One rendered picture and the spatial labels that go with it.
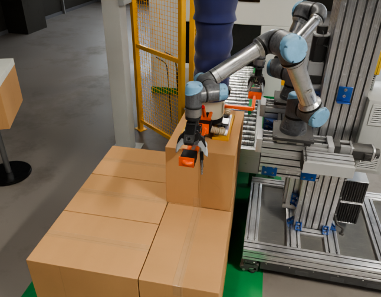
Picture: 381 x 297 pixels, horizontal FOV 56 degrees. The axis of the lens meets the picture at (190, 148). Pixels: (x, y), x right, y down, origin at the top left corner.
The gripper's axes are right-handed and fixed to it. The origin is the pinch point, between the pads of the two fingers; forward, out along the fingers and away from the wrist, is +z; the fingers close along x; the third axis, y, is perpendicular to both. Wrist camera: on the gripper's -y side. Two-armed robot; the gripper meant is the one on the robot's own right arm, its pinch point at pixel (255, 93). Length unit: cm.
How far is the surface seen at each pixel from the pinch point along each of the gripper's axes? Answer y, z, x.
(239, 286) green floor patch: 68, 109, 5
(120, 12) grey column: -73, -33, -121
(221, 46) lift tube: 39, -39, -21
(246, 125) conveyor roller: -63, 54, -4
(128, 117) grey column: -75, 66, -120
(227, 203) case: 60, 49, -8
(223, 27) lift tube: 39, -49, -20
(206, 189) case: 60, 40, -21
